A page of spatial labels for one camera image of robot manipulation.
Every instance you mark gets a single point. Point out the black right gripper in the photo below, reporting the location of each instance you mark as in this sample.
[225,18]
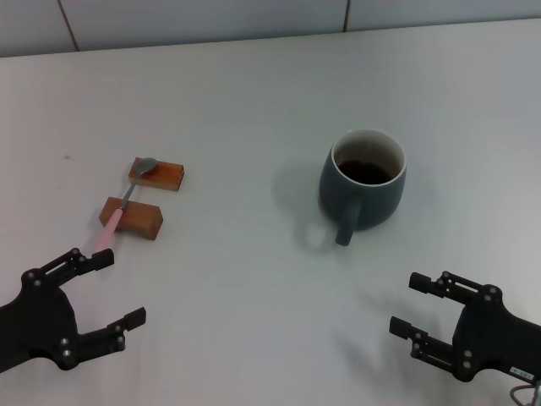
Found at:
[494,334]

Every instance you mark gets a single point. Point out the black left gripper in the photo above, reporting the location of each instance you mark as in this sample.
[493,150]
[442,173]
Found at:
[42,313]

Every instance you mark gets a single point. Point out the dark grey ceramic cup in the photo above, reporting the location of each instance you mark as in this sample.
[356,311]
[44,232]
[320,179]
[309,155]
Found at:
[372,207]

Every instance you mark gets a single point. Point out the brown notched wooden block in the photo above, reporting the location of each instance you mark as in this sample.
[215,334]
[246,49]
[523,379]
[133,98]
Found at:
[141,217]

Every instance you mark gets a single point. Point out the glossy orange wooden block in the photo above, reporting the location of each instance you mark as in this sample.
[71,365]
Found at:
[167,175]

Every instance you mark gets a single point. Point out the dark coffee liquid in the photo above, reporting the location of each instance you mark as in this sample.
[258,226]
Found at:
[365,173]

